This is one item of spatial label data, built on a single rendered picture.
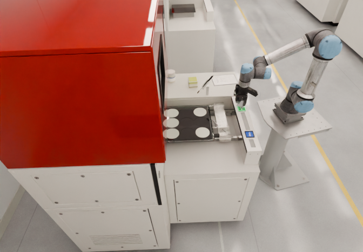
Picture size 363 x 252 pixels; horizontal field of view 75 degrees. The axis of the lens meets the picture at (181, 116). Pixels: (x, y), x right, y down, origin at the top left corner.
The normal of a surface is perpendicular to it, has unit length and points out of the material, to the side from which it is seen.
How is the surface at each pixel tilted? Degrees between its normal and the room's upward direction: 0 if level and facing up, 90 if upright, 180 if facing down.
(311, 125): 0
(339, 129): 0
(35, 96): 90
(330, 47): 80
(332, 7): 90
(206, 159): 0
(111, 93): 90
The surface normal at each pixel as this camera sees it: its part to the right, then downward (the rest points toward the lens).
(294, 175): -0.03, -0.73
